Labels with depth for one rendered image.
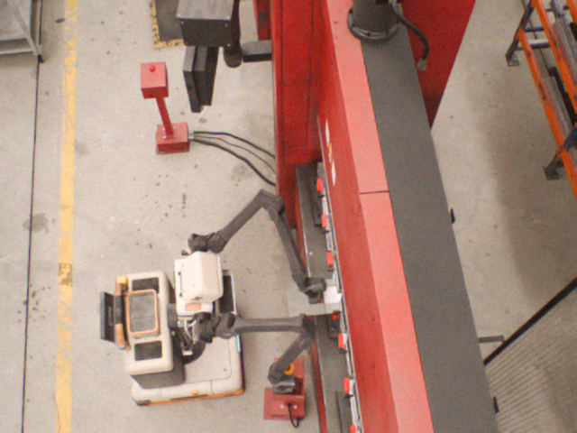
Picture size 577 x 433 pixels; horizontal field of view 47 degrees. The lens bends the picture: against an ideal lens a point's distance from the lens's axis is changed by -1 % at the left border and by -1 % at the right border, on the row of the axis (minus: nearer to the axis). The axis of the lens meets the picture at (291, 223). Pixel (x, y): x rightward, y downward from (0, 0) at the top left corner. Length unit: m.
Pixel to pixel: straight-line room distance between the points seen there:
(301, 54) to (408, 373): 1.61
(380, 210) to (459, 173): 2.87
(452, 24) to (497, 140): 2.24
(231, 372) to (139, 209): 1.43
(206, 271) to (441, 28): 1.50
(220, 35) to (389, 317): 1.66
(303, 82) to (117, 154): 2.20
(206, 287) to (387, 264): 1.18
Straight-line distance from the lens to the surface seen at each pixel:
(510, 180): 5.05
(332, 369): 3.41
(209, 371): 4.03
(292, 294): 3.38
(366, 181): 2.17
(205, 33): 3.14
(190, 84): 3.42
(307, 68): 3.12
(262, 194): 3.02
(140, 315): 3.52
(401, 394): 1.95
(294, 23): 2.88
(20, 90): 5.63
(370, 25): 2.47
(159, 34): 5.64
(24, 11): 5.67
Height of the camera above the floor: 4.19
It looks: 65 degrees down
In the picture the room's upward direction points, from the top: straight up
